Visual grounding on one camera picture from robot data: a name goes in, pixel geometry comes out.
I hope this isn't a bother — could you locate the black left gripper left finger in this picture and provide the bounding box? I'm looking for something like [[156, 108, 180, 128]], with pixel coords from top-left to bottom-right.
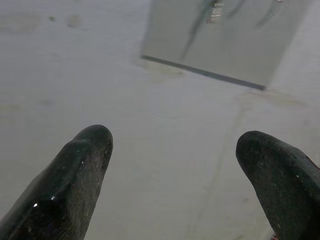
[[0, 124, 114, 240]]

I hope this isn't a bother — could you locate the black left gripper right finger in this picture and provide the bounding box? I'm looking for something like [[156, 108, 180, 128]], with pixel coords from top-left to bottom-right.
[[235, 130, 320, 240]]

